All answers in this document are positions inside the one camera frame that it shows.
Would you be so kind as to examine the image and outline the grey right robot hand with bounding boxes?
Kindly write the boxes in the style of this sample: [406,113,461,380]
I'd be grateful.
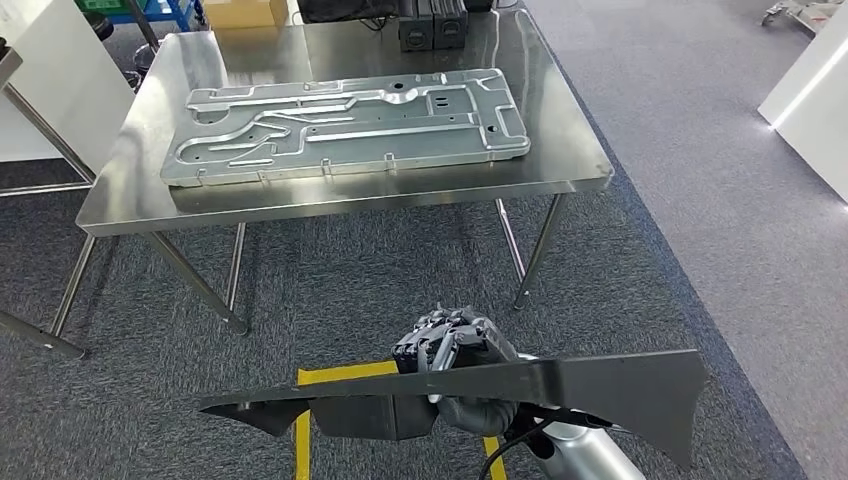
[390,304,525,440]

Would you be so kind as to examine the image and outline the black plastic trim panel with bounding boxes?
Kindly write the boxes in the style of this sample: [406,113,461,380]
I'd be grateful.
[197,349,709,470]

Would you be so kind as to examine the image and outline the stainless steel workbench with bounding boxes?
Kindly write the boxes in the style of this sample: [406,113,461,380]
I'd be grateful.
[47,7,616,338]

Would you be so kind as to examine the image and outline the blue metal shelf rack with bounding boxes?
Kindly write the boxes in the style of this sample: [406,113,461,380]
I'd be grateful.
[105,0,207,33]

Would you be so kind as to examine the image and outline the stamped grey metal plate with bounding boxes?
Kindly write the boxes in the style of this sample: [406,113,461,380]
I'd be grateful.
[159,67,533,189]

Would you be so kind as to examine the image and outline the black battery box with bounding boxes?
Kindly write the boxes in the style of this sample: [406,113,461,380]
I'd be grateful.
[431,0,470,51]
[398,0,437,53]

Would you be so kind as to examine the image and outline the dark grey laptop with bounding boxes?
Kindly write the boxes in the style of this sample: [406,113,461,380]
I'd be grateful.
[296,0,401,26]

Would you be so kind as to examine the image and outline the brown cardboard box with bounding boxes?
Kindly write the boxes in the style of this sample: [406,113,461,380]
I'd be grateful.
[201,0,291,31]

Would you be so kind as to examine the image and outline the white lit display plinth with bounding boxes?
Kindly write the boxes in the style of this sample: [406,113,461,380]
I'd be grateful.
[757,0,848,203]

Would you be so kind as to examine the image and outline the steel side table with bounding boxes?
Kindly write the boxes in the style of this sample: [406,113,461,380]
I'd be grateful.
[0,38,99,360]

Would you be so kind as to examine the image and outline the white panel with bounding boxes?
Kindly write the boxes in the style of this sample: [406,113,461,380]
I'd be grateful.
[0,0,137,164]

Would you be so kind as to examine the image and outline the black round stool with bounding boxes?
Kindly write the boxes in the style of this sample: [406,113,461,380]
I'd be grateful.
[82,10,116,43]

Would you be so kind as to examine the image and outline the green plastic crate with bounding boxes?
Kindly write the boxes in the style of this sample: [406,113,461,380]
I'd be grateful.
[74,0,150,13]

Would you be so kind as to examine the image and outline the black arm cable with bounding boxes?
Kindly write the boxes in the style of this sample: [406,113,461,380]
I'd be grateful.
[478,410,614,480]

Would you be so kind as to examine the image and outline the chrome stanchion post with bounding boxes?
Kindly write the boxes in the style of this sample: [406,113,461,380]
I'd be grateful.
[124,0,162,91]

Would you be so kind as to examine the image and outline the grey metal frame piece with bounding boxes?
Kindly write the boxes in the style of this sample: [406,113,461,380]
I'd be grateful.
[761,0,833,36]

